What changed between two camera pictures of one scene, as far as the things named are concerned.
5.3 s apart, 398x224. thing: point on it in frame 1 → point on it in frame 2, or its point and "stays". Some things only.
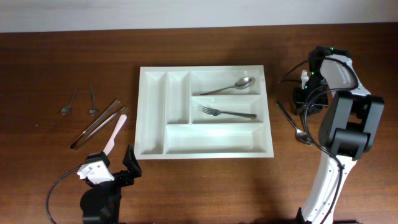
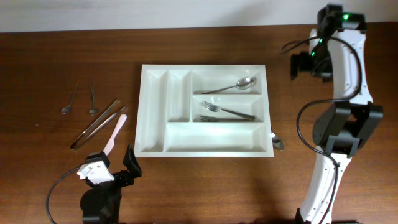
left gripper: [133, 165] stays
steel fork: [303, 118] → [210, 119]
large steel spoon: [302, 137] → [277, 142]
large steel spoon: [241, 83] stays
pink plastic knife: [111, 142] stays
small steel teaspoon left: [66, 109] stays
